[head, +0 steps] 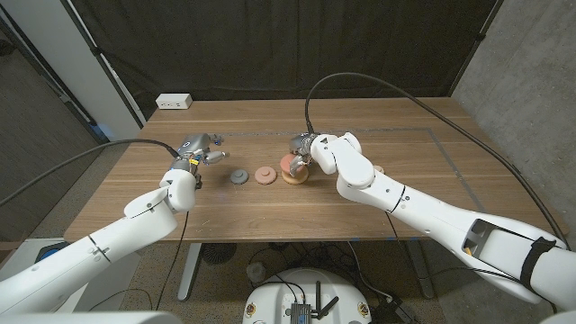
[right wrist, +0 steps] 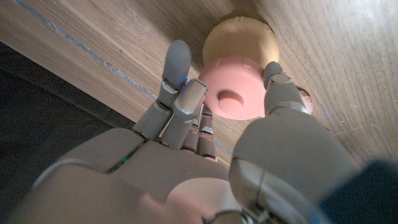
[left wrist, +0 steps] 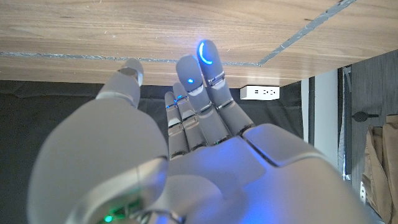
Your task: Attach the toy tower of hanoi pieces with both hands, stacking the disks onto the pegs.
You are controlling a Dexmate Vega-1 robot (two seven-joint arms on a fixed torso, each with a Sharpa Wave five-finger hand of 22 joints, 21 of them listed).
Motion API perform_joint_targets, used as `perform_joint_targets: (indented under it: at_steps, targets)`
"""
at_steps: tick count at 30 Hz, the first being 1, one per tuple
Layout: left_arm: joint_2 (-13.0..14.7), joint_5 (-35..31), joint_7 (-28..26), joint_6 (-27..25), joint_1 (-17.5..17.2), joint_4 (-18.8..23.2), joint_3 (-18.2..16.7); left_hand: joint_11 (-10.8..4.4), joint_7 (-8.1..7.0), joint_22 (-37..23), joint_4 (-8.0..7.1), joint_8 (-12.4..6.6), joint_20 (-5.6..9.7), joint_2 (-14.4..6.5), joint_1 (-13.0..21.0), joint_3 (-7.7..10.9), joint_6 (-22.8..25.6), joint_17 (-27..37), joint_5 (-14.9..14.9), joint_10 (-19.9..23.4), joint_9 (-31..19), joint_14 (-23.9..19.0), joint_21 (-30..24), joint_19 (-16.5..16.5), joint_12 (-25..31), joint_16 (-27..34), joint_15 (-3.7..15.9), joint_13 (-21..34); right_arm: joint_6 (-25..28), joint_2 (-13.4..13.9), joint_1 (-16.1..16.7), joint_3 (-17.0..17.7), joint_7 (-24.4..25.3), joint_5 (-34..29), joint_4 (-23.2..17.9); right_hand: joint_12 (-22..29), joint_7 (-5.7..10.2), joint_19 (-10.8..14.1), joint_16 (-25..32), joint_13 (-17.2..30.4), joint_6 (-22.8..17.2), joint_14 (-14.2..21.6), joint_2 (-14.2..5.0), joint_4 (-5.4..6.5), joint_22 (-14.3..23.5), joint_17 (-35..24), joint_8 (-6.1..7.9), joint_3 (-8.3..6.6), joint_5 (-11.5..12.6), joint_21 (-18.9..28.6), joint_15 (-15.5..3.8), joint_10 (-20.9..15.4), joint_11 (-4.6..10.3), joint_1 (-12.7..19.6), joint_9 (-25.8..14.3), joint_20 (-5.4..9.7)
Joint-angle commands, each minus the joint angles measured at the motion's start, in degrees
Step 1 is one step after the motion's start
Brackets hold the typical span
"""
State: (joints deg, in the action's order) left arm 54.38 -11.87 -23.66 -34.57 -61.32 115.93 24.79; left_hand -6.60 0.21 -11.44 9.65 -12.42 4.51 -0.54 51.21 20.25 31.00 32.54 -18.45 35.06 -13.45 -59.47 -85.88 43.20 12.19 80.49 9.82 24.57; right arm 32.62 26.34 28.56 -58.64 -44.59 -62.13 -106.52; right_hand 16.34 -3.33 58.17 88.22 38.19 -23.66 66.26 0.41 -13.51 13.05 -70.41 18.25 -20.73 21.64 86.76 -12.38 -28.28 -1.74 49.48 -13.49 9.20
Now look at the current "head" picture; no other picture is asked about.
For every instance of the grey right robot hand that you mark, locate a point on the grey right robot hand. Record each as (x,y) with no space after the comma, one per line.
(302,144)

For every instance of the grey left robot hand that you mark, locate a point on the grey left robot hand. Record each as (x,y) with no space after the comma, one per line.
(195,146)

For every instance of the salmon pink toy disk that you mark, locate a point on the salmon pink toy disk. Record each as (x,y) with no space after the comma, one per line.
(285,163)

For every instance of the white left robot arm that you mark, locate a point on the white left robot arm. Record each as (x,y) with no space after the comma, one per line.
(90,256)

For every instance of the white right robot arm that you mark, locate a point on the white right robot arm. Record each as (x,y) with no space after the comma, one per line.
(427,207)

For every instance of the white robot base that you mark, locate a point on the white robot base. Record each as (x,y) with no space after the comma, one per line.
(274,297)

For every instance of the large tan toy disk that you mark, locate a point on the large tan toy disk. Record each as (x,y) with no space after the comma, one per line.
(302,178)

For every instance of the pale pink toy disk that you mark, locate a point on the pale pink toy disk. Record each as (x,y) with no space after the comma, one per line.
(265,176)

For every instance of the green toy disk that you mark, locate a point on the green toy disk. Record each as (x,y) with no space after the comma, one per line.
(239,177)

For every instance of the small tan toy piece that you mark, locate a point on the small tan toy piece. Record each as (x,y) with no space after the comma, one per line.
(380,169)

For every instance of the white power strip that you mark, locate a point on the white power strip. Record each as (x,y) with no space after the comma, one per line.
(174,101)

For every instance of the black backdrop cloth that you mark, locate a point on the black backdrop cloth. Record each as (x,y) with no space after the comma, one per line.
(270,45)

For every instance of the black floor fan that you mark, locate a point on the black floor fan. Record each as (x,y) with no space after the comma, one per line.
(219,253)

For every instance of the grey table leg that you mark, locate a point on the grey table leg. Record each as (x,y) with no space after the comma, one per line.
(189,274)
(420,274)

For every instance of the grey round floor object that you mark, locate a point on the grey round floor object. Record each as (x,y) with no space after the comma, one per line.
(256,272)

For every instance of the black backdrop stand pole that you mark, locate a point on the black backdrop stand pole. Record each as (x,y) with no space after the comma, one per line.
(95,51)
(480,37)

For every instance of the grey box with antennas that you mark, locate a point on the grey box with antennas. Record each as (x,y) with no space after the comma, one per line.
(300,311)

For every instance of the black floor power adapter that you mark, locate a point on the black floor power adapter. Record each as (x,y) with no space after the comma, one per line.
(396,310)

